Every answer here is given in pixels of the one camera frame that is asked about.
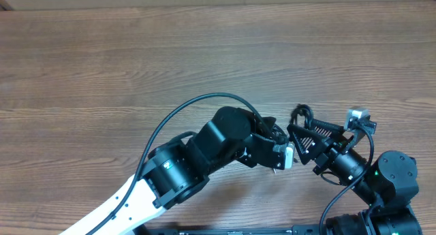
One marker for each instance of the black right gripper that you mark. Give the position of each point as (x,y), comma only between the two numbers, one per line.
(336,145)

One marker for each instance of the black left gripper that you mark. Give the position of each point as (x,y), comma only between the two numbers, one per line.
(261,129)

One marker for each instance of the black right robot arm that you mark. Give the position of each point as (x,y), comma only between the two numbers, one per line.
(387,184)

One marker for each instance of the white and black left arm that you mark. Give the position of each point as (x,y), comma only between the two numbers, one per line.
(181,167)

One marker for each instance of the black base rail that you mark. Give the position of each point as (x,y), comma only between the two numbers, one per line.
(294,230)

